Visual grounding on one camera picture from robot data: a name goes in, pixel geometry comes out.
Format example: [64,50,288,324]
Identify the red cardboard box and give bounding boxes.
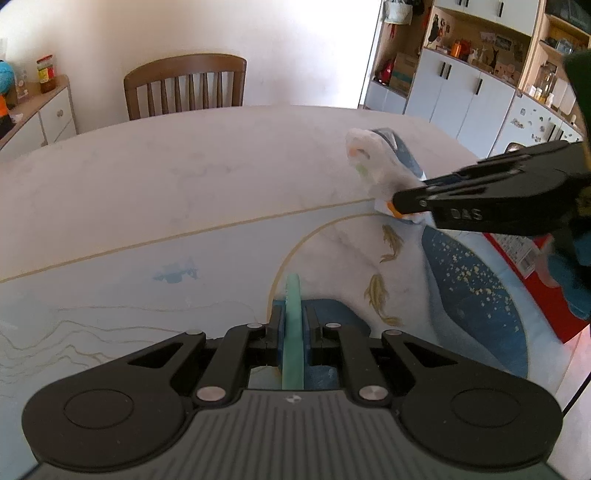
[482,233,591,344]

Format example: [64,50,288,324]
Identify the tall glass storage jar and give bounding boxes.
[536,62,557,100]

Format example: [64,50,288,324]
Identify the red-lidded sauce jar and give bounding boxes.
[36,54,56,94]

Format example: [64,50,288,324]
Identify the black cable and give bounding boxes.
[561,369,591,414]

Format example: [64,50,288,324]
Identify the brown cardboard box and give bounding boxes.
[389,52,419,95]

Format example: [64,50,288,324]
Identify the brown slatted wooden chair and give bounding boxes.
[123,54,247,121]

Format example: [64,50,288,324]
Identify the white side cabinet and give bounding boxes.
[0,75,77,162]

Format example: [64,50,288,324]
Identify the person's right hand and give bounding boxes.
[538,237,591,319]

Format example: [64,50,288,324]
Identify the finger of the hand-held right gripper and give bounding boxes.
[392,168,532,217]
[425,141,573,186]

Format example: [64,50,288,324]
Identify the printed light blue table mat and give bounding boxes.
[0,196,568,480]

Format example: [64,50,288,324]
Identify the white cabinet with stickers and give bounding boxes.
[492,90,585,160]

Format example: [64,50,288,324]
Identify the white tissue pack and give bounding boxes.
[345,128,437,227]

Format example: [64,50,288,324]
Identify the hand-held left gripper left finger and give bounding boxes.
[117,305,283,407]

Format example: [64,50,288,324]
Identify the large wall cabinet unit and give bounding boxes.
[360,0,591,162]

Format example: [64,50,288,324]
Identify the pale hanging tote bag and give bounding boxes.
[383,0,413,25]

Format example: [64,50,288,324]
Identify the white marble desktop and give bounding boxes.
[0,105,578,480]

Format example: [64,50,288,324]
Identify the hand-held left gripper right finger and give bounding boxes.
[302,307,467,408]

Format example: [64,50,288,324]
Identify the white containers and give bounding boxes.
[551,76,575,114]

